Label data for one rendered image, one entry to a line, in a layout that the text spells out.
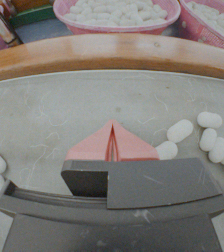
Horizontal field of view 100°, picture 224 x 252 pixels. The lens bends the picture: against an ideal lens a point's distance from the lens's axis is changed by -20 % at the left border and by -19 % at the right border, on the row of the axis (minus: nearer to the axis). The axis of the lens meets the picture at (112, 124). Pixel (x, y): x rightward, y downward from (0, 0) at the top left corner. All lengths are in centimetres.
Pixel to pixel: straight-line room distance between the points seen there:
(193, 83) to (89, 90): 16
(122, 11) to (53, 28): 21
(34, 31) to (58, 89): 32
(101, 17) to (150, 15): 10
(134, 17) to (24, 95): 25
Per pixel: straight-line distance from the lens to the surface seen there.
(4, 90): 25
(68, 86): 18
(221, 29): 41
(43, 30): 45
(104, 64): 17
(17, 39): 27
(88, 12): 32
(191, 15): 33
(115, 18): 28
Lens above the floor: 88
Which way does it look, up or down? 76 degrees down
